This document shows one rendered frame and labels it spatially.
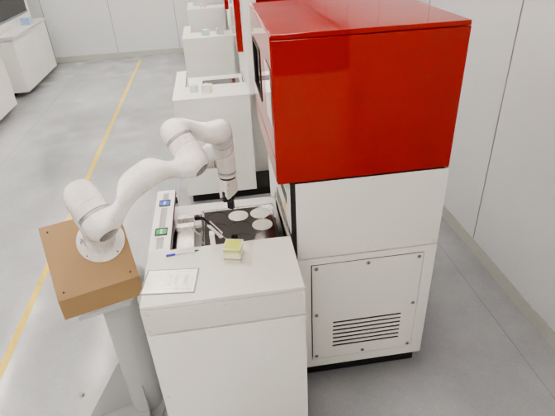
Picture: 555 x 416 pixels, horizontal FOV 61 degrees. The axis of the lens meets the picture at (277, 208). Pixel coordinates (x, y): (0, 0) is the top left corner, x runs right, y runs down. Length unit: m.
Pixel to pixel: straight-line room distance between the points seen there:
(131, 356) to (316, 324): 0.91
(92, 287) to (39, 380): 1.17
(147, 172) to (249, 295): 0.59
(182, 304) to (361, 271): 0.90
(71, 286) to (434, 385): 1.89
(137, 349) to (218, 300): 0.71
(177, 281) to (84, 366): 1.31
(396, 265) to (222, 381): 0.96
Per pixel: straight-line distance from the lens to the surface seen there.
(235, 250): 1.90
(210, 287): 1.84
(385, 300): 2.46
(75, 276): 2.06
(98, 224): 1.67
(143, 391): 2.58
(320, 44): 1.77
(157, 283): 1.91
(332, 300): 2.37
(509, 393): 2.89
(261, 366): 2.08
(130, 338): 2.34
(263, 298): 1.81
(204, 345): 1.96
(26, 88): 8.37
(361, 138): 1.92
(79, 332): 3.30
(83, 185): 1.73
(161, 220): 2.31
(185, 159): 1.66
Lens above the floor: 2.15
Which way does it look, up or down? 31 degrees down
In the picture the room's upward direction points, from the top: 3 degrees counter-clockwise
